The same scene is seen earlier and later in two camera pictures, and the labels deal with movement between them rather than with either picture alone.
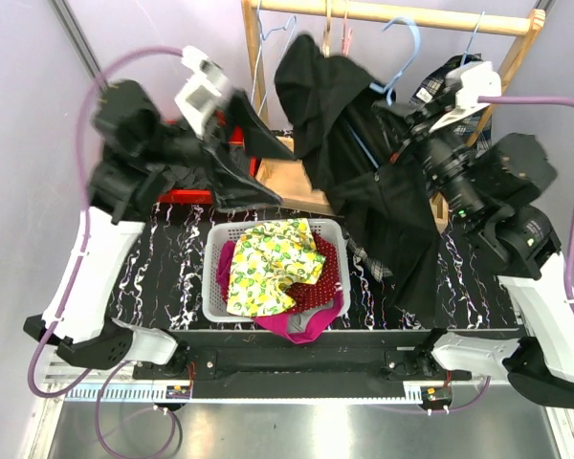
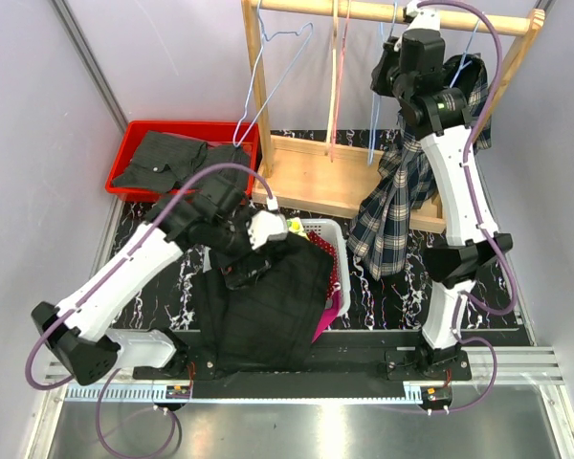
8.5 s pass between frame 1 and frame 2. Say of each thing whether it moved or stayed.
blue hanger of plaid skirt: stayed
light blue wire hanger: moved
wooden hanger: moved
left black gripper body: moved
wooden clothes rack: stayed
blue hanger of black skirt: moved
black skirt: moved
